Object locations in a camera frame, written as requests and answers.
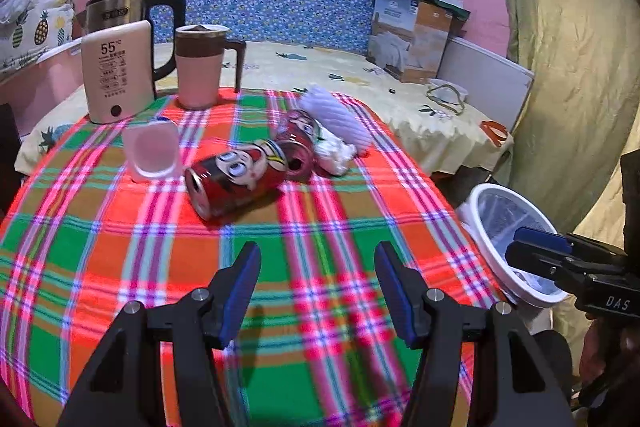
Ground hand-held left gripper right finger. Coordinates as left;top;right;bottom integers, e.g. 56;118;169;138
374;241;576;427

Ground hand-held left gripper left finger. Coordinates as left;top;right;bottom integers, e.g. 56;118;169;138
57;241;262;427

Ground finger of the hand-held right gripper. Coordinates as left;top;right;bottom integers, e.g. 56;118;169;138
512;227;573;254
505;241;571;280

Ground white trash bin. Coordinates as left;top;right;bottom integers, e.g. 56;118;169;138
467;183;568;333

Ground red cartoon can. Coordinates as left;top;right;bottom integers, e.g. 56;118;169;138
275;108;321;182
184;139;288;222

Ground white tissue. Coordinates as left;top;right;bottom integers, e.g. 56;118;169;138
314;138;357;176

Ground clear plastic cup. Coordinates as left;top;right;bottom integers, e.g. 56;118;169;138
123;119;181;182

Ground large white foam net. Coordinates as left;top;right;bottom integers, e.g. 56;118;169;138
299;83;373;156

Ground clear plastic bin liner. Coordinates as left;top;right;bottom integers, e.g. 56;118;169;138
482;194;561;295

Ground plaid tablecloth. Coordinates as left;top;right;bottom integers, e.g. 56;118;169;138
0;87;506;427

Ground clear plastic container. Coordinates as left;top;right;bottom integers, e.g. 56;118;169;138
427;78;471;105

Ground white panel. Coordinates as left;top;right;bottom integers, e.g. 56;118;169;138
437;38;535;132

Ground yellow-green curtain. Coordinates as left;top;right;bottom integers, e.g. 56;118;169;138
484;0;640;253

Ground yellow printed bedsheet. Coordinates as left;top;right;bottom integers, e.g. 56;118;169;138
15;39;513;175

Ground pink mug with brown lid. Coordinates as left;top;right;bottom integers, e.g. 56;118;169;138
174;24;247;110

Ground printed cardboard box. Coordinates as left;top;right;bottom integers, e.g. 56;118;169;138
366;0;453;84

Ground dark green bag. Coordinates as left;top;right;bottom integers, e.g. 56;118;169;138
415;0;471;20

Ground cream water warmer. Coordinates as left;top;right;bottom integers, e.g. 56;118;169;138
81;19;157;125

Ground pink cabinet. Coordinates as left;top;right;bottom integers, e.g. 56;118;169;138
0;38;88;142

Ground steel electric kettle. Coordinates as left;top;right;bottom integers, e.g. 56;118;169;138
85;0;187;82

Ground pineapple print bedding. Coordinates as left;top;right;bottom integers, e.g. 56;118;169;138
0;0;96;72

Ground orange strap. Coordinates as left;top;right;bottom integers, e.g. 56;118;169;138
479;121;510;145

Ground olive strap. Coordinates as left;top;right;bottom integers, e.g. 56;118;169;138
426;82;468;115

